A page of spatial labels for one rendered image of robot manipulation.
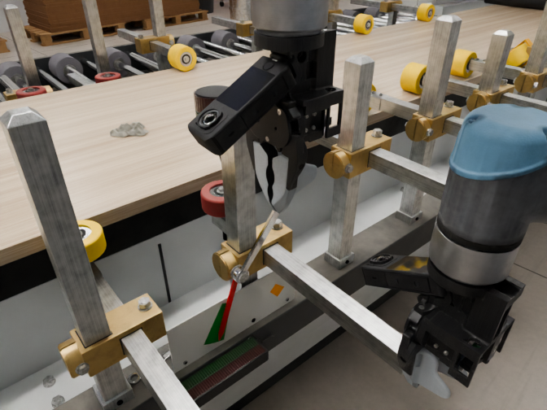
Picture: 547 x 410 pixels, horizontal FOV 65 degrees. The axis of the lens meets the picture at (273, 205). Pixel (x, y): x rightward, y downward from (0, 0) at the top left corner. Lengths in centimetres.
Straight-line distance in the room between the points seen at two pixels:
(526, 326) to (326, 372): 83
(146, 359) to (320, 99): 39
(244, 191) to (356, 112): 24
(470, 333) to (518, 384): 130
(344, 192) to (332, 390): 91
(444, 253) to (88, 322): 44
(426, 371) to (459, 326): 9
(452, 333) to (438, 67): 60
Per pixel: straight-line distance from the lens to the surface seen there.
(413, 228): 108
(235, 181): 62
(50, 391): 91
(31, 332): 89
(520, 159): 37
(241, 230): 67
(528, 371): 184
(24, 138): 48
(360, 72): 73
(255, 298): 77
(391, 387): 163
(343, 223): 86
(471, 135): 38
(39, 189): 50
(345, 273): 92
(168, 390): 58
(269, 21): 43
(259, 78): 44
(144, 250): 87
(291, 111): 45
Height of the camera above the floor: 131
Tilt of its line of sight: 33 degrees down
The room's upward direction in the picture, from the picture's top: straight up
